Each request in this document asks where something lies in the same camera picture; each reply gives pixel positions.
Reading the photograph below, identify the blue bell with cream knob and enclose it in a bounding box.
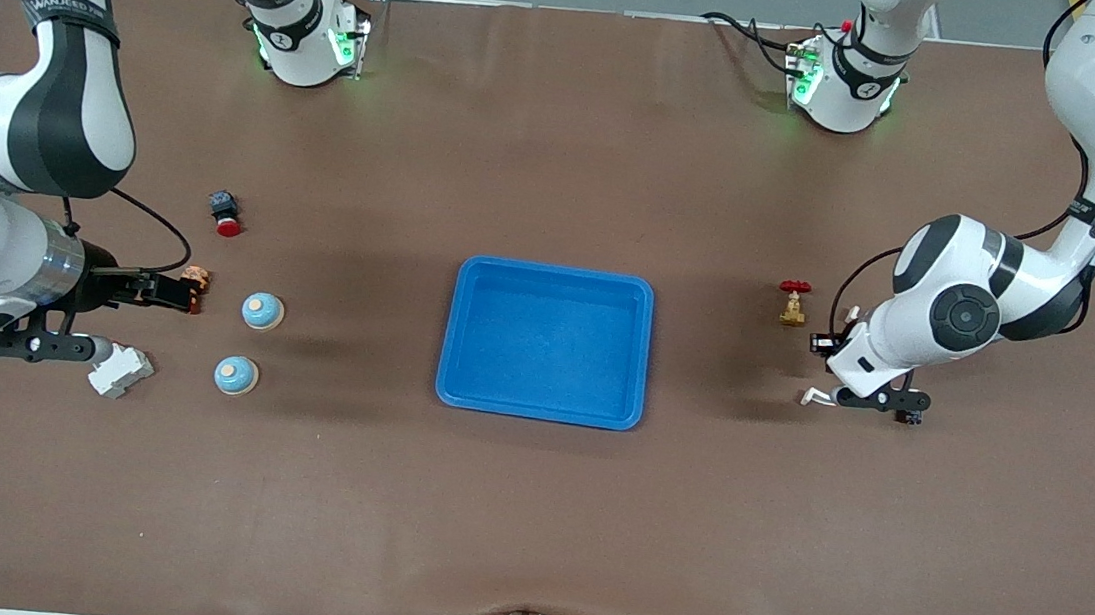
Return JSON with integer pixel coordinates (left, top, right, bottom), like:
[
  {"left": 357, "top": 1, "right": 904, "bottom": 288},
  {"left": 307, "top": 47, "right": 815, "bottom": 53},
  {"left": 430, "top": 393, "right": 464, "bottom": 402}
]
[
  {"left": 212, "top": 354, "right": 261, "bottom": 399},
  {"left": 239, "top": 290, "right": 287, "bottom": 334}
]

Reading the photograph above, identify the white curved plastic clamp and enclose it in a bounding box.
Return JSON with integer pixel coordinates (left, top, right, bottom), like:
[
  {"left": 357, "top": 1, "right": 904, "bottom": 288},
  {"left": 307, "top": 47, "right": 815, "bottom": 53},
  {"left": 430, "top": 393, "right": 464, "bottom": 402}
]
[{"left": 799, "top": 302, "right": 860, "bottom": 411}]

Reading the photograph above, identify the white circuit breaker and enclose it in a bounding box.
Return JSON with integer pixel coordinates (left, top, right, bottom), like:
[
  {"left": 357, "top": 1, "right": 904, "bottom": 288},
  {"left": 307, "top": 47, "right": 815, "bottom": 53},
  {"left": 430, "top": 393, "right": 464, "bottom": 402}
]
[{"left": 85, "top": 340, "right": 158, "bottom": 403}]

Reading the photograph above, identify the red push button black base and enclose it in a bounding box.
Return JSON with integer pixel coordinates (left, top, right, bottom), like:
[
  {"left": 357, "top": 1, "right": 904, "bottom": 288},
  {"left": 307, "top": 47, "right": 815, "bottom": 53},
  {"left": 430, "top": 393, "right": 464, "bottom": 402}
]
[{"left": 205, "top": 190, "right": 247, "bottom": 240}]

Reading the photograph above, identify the blue plastic tray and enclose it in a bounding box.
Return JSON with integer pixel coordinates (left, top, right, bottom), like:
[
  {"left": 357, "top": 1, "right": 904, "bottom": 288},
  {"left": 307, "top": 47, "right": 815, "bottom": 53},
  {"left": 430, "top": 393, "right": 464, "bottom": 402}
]
[{"left": 432, "top": 254, "right": 658, "bottom": 434}]

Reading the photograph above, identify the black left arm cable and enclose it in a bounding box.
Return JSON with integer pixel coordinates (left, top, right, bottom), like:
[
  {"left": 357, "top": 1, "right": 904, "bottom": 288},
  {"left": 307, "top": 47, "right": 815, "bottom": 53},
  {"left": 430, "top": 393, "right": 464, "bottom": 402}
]
[{"left": 826, "top": 0, "right": 1095, "bottom": 361}]

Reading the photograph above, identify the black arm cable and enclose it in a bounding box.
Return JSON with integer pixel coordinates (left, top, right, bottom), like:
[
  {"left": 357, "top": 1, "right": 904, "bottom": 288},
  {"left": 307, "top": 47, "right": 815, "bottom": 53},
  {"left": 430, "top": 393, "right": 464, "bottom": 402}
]
[
  {"left": 54, "top": 184, "right": 197, "bottom": 280},
  {"left": 826, "top": 0, "right": 1095, "bottom": 361}
]

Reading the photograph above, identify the brass valve red handle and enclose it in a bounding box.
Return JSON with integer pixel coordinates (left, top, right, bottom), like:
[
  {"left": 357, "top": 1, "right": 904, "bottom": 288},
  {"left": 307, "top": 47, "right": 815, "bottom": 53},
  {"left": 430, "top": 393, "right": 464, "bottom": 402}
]
[{"left": 775, "top": 279, "right": 812, "bottom": 329}]

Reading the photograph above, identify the red emergency stop yellow ring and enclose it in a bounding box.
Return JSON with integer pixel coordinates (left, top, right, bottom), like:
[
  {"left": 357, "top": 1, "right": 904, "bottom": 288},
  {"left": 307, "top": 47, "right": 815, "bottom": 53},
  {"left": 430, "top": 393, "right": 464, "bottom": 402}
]
[{"left": 173, "top": 264, "right": 214, "bottom": 318}]

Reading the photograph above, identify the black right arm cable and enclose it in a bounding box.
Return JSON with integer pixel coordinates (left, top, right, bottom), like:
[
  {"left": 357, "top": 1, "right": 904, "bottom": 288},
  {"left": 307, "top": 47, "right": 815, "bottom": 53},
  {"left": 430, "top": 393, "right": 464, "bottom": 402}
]
[{"left": 54, "top": 184, "right": 197, "bottom": 280}]

